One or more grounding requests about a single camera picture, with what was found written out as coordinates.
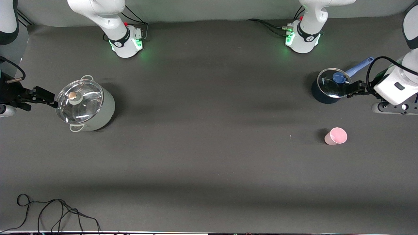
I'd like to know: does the black right arm wrist cable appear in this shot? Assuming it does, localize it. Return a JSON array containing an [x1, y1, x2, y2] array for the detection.
[[0, 55, 26, 84]]

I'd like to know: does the thin black loose cable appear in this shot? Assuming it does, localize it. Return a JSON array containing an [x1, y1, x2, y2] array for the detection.
[[0, 194, 102, 234]]

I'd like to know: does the aluminium frame rail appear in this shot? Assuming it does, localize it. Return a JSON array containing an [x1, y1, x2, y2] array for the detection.
[[17, 10, 35, 26]]

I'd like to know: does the dark blue saucepan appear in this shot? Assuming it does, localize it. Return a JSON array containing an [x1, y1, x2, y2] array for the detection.
[[311, 57, 375, 104]]

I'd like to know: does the black right arm base cable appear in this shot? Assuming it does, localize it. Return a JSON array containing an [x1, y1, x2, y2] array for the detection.
[[103, 5, 149, 42]]

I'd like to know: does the black arm base cable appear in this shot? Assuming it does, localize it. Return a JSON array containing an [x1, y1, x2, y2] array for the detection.
[[247, 6, 306, 37], [103, 5, 149, 42]]

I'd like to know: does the black left arm wrist cable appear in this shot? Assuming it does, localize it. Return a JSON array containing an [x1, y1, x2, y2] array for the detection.
[[366, 56, 418, 90]]

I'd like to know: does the glass lid with blue knob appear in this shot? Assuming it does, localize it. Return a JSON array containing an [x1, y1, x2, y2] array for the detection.
[[317, 68, 352, 98]]

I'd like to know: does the black left arm base cable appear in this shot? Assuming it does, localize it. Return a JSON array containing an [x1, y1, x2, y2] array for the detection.
[[247, 6, 306, 37]]

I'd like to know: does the black arm wrist cable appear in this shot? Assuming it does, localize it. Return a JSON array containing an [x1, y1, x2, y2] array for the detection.
[[366, 56, 418, 90], [0, 55, 26, 84]]

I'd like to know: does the grey-green cooking pot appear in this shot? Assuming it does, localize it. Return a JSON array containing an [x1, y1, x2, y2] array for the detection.
[[56, 75, 115, 132]]

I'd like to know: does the pink cup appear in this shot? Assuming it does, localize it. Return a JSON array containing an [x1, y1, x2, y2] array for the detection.
[[324, 127, 347, 146]]

